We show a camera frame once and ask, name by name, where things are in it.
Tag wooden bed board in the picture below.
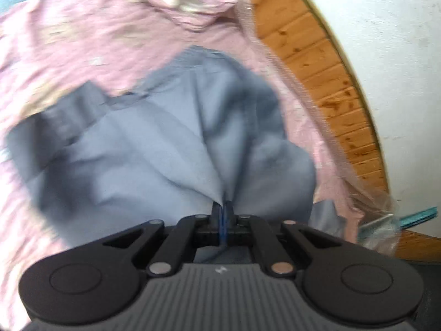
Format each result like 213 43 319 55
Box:
246 0 441 263

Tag teal flat strip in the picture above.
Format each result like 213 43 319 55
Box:
399 207 439 230

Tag pink printed bedsheet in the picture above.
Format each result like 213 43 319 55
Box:
0 0 366 331

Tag grey-blue garment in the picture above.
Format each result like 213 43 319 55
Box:
5 45 347 266

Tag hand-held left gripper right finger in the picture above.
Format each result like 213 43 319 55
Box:
223 203 341 276

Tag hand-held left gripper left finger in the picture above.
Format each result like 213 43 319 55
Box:
102 203 224 277

